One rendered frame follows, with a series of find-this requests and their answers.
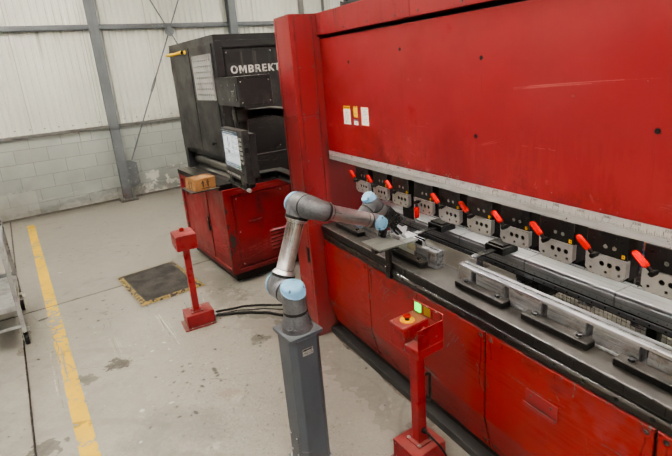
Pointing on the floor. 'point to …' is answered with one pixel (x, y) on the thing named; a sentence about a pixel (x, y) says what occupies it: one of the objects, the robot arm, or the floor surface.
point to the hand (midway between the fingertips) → (400, 235)
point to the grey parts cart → (10, 299)
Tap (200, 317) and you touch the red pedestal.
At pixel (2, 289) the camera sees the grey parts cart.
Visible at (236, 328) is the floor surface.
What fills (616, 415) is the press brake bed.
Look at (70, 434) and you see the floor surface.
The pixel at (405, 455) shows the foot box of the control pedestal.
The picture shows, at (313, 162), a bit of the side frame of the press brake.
